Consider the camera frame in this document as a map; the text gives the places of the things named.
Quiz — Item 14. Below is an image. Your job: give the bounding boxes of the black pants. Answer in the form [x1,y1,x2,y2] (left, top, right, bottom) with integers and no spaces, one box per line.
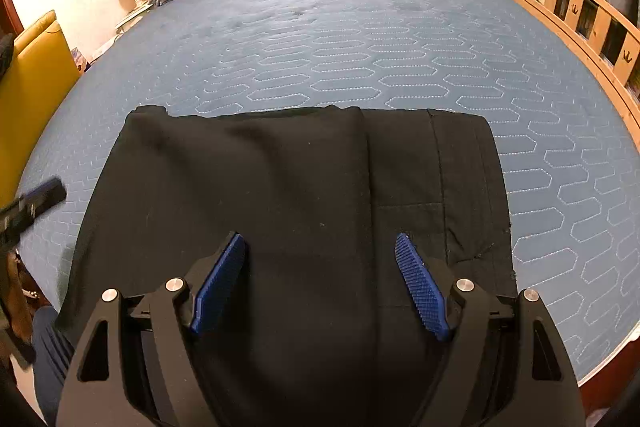
[58,106,516,426]

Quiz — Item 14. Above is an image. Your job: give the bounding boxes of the person's blue trouser leg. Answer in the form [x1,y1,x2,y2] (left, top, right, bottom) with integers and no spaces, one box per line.
[32,306,74,426]

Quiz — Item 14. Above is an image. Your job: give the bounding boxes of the yellow chair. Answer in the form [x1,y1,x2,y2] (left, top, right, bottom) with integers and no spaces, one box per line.
[0,11,80,206]

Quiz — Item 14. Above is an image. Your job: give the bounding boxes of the blue quilted mattress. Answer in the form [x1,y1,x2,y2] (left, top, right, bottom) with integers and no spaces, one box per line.
[20,0,639,381]

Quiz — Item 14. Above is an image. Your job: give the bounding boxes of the wooden crib rail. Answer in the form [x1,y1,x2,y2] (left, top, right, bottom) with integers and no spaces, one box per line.
[513,0,639,143]

